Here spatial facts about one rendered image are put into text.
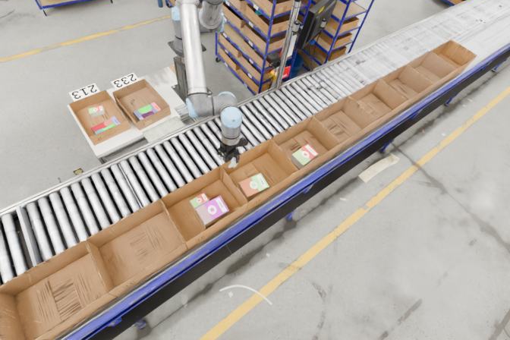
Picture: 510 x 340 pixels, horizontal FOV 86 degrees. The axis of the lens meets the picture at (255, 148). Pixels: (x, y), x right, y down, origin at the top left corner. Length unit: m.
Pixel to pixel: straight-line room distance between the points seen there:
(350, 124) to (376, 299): 1.49
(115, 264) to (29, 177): 1.81
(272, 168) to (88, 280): 1.21
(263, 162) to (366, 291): 1.50
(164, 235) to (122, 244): 0.22
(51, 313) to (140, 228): 0.52
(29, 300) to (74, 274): 0.21
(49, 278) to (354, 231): 2.35
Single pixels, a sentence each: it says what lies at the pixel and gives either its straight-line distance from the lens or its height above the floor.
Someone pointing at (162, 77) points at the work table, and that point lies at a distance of 2.65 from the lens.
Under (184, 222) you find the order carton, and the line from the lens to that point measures 1.72.
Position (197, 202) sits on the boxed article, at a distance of 1.71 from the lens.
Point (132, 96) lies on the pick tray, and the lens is 2.52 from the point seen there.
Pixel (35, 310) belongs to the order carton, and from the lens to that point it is 1.83.
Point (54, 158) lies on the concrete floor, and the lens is 3.35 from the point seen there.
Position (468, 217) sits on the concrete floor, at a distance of 3.68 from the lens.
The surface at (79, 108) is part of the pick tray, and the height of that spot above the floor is 0.77.
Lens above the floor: 2.50
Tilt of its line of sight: 55 degrees down
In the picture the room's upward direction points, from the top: 11 degrees clockwise
